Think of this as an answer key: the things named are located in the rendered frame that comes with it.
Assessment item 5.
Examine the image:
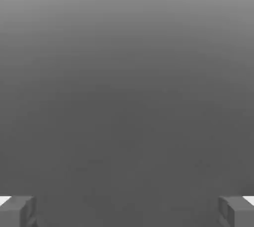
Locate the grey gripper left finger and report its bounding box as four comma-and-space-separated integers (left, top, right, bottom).
0, 195, 38, 227

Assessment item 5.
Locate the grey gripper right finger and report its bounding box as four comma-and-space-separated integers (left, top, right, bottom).
217, 195, 254, 227

